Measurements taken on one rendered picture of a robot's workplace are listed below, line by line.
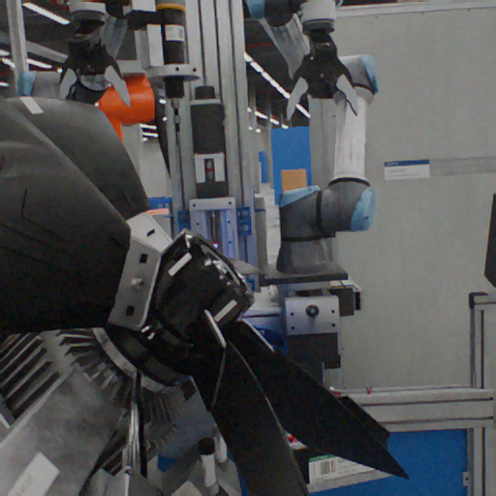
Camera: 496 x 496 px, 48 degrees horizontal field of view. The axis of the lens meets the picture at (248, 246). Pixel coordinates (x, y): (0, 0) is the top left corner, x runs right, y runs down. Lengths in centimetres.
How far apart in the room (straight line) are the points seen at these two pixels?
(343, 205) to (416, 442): 61
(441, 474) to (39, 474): 99
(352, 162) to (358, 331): 128
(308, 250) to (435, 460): 61
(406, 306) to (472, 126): 86
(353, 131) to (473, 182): 119
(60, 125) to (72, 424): 41
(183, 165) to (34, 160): 122
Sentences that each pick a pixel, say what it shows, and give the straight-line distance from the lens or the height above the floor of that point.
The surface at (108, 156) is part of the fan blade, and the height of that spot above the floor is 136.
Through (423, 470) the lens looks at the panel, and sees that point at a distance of 131.
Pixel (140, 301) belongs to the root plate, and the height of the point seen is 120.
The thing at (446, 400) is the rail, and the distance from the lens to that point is 125.
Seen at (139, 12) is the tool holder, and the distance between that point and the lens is 73.
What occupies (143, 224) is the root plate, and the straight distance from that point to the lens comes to 71.
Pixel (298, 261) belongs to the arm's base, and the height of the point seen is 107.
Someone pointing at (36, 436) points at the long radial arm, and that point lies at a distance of 50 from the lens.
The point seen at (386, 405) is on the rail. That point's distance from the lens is 121.
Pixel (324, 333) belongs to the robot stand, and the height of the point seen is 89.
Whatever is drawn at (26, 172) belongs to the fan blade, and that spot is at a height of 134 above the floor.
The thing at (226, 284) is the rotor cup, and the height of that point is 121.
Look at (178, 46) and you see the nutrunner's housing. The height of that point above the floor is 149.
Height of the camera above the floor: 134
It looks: 8 degrees down
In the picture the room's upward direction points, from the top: 4 degrees counter-clockwise
